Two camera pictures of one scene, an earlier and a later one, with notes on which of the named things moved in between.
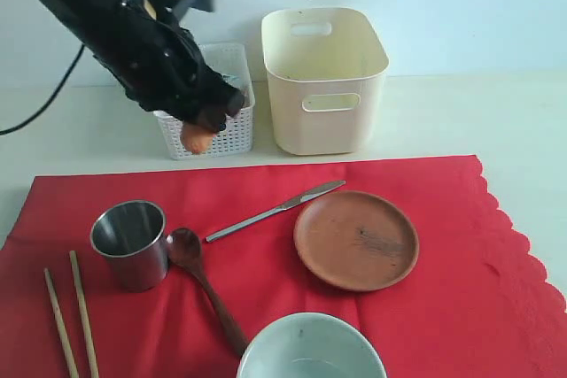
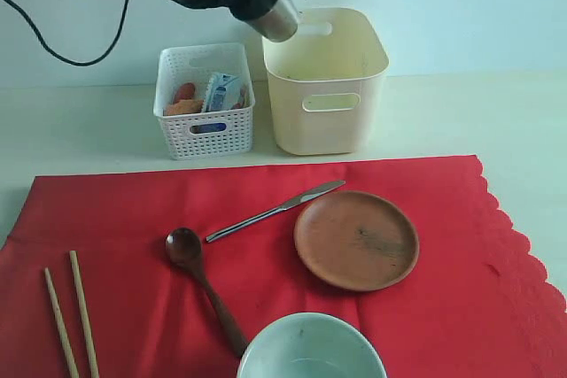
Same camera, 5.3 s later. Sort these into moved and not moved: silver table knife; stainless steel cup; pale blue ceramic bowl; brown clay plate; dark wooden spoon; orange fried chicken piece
Moved: orange fried chicken piece; stainless steel cup
Not moved: silver table knife; brown clay plate; pale blue ceramic bowl; dark wooden spoon
